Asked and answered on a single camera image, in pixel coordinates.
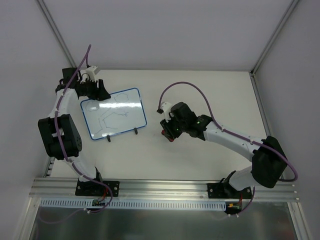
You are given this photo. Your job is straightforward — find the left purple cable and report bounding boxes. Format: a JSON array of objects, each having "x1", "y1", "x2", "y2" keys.
[{"x1": 37, "y1": 44, "x2": 115, "y2": 223}]

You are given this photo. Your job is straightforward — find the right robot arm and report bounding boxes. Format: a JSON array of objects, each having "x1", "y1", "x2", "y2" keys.
[{"x1": 158, "y1": 102, "x2": 287, "y2": 198}]

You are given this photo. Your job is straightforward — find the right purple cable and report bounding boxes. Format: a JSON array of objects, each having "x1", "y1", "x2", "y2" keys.
[{"x1": 158, "y1": 81, "x2": 299, "y2": 216}]

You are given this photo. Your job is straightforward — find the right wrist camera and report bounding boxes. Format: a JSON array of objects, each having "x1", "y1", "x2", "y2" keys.
[{"x1": 156, "y1": 102, "x2": 173, "y2": 122}]

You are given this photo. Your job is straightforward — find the left aluminium corner post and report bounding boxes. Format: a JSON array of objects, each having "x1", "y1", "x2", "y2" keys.
[{"x1": 35, "y1": 0, "x2": 77, "y2": 68}]

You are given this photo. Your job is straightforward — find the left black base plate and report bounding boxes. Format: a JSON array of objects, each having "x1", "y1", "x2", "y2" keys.
[{"x1": 75, "y1": 180, "x2": 120, "y2": 197}]

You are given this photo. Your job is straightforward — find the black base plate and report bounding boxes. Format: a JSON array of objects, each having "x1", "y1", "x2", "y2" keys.
[
  {"x1": 206, "y1": 182, "x2": 253, "y2": 200},
  {"x1": 75, "y1": 180, "x2": 120, "y2": 197}
]

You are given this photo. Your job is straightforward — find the aluminium mounting rail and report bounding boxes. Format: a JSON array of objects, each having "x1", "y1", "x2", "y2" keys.
[{"x1": 29, "y1": 177, "x2": 300, "y2": 202}]

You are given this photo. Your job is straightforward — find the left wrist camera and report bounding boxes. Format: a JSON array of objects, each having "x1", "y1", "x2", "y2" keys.
[{"x1": 84, "y1": 65, "x2": 100, "y2": 82}]

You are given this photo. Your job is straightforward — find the red whiteboard eraser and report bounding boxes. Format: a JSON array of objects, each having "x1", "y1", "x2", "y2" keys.
[{"x1": 161, "y1": 129, "x2": 174, "y2": 142}]

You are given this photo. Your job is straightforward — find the right aluminium corner post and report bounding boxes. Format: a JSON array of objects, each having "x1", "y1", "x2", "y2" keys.
[{"x1": 250, "y1": 0, "x2": 301, "y2": 76}]

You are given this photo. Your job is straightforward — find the blue framed whiteboard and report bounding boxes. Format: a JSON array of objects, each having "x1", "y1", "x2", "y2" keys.
[{"x1": 80, "y1": 87, "x2": 148, "y2": 141}]

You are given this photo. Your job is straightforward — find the purple cable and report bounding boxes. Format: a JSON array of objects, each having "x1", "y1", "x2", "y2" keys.
[
  {"x1": 37, "y1": 44, "x2": 115, "y2": 223},
  {"x1": 158, "y1": 81, "x2": 299, "y2": 216}
]

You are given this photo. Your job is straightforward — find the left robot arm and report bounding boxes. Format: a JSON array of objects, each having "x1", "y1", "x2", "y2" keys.
[{"x1": 37, "y1": 67, "x2": 111, "y2": 196}]

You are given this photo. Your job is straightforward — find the white slotted cable duct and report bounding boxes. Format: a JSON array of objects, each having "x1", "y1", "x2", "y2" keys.
[{"x1": 39, "y1": 198, "x2": 227, "y2": 212}]

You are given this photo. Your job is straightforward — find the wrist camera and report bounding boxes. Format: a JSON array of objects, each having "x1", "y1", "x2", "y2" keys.
[
  {"x1": 156, "y1": 102, "x2": 173, "y2": 122},
  {"x1": 84, "y1": 65, "x2": 100, "y2": 82}
]

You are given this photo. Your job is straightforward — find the aluminium corner post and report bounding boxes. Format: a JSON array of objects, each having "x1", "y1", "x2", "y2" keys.
[
  {"x1": 35, "y1": 0, "x2": 77, "y2": 68},
  {"x1": 250, "y1": 0, "x2": 301, "y2": 76}
]

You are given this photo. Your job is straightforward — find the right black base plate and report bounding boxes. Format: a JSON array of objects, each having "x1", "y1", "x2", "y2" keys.
[{"x1": 206, "y1": 182, "x2": 253, "y2": 200}]

